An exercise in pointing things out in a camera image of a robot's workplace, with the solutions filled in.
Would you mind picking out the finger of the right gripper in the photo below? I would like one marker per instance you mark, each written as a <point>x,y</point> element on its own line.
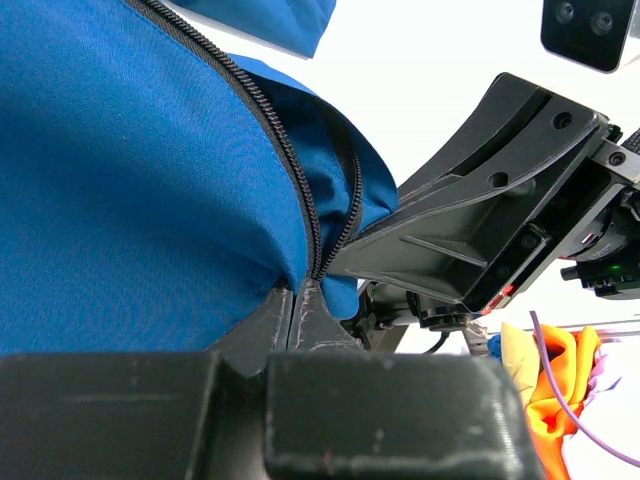
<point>461,241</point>

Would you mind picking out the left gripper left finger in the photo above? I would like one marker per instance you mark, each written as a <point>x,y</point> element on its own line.
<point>160,415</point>

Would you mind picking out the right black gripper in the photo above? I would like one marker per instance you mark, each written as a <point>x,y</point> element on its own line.
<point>593,220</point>

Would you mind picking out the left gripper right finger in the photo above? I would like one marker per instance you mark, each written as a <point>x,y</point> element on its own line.
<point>335,411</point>

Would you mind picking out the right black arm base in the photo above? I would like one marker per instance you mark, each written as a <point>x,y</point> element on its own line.
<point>386,312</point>

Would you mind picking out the colourful patterned cloth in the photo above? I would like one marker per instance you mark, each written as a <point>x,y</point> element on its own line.
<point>554,373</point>

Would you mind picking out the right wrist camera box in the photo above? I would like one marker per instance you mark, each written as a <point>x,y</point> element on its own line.
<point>602,35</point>

